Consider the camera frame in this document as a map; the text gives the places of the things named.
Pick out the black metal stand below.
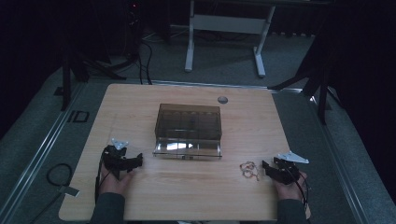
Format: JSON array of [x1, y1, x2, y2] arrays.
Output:
[[268, 40, 335, 126], [60, 27, 128, 112]]

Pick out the metal floor rail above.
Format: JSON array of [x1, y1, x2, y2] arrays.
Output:
[[0, 81, 90, 224], [306, 88, 373, 224]]

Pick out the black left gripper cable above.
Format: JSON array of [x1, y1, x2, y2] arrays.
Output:
[[93, 146, 110, 203]]

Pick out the gold bracelet with red beads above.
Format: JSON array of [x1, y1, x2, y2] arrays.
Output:
[[238, 161, 258, 172]]

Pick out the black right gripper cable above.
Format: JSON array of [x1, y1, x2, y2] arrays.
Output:
[[290, 169, 312, 213]]

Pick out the brown transparent jewelry box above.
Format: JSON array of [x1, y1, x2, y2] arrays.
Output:
[[152, 103, 223, 161]]

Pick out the black cable loop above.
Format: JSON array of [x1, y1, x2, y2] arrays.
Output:
[[46, 162, 75, 188]]

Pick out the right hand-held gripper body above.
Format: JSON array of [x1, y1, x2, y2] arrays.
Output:
[[270, 150, 310, 186]]

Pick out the grey tape piece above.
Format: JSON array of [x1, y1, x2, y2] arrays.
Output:
[[58, 185, 80, 198]]

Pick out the black floor cables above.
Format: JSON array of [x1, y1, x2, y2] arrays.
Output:
[[135, 38, 154, 86]]

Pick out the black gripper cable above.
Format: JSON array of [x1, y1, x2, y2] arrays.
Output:
[[290, 169, 312, 213], [93, 146, 110, 203]]

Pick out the dark device with red light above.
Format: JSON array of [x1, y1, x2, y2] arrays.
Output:
[[125, 0, 144, 62]]

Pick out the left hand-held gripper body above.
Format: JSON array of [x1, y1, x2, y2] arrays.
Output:
[[102, 138, 135, 180]]

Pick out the white desk frame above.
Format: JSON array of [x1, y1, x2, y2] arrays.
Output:
[[184, 0, 277, 78]]

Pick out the person's right hand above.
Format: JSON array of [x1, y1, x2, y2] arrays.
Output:
[[273, 171, 308, 202]]

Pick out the person's left hand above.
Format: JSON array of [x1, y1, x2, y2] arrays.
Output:
[[98, 163, 136, 197]]

